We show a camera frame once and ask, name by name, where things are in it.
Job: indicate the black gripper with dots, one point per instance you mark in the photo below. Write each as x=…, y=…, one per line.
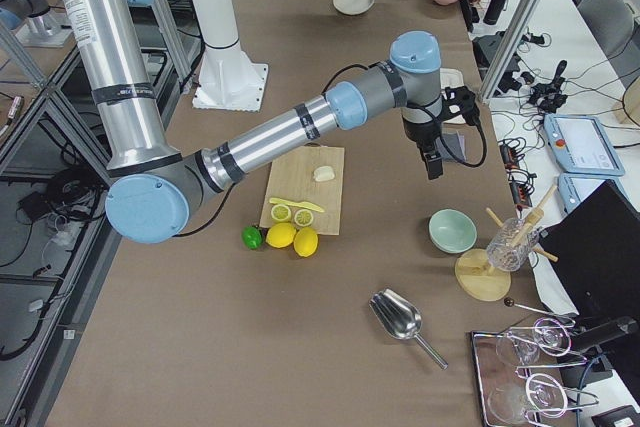
x=419, y=135

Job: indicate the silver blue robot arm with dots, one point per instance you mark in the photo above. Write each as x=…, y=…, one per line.
x=156, y=189

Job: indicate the black framed mirror tray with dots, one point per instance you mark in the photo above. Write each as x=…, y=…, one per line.
x=491, y=374

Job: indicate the grey folded cloth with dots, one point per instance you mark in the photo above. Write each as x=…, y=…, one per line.
x=451, y=144

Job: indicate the light green bowl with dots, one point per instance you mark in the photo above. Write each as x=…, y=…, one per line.
x=452, y=231

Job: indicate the clear textured glass cup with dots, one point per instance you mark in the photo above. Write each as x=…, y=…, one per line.
x=506, y=255

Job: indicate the wooden cutting board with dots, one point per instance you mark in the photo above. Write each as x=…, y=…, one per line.
x=291, y=178

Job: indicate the wooden mug tree stand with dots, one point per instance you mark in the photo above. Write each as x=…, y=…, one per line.
x=481, y=280

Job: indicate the yellow plastic knife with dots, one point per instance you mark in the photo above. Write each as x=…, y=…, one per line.
x=298, y=204

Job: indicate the right lemon half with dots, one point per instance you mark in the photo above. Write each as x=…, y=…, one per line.
x=303, y=218

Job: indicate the lemon half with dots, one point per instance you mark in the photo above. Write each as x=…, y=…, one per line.
x=280, y=213
x=303, y=218

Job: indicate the lower teach pendant tablet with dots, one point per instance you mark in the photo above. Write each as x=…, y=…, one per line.
x=575, y=188

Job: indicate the teach pendant tablet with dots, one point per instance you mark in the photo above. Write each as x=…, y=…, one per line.
x=575, y=188
x=581, y=146

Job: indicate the upper teach pendant tablet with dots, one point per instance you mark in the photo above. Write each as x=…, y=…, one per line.
x=581, y=146

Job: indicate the right whole lemon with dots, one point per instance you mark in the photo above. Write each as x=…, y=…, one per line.
x=306, y=242

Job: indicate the whole lemon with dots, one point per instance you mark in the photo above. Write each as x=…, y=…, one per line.
x=306, y=242
x=281, y=235

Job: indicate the left lemon half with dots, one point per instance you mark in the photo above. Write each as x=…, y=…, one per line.
x=280, y=213

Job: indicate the metal scoop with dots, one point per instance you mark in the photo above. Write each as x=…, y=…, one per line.
x=403, y=321

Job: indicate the left whole lemon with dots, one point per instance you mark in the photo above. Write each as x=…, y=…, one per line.
x=281, y=235

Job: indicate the white plate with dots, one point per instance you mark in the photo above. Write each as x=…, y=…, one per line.
x=353, y=7

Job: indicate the black monitor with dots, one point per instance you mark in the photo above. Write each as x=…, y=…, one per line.
x=597, y=246

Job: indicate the green lime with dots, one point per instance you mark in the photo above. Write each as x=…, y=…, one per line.
x=252, y=237

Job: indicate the upper wine glass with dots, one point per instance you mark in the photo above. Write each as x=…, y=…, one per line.
x=535, y=346

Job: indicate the grey office chair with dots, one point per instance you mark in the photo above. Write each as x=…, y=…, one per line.
x=613, y=25

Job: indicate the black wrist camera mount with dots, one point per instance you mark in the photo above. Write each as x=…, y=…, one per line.
x=459, y=105

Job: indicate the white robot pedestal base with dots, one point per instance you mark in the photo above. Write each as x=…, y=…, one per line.
x=227, y=79

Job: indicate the aluminium frame post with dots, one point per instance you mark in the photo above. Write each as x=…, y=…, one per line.
x=506, y=49

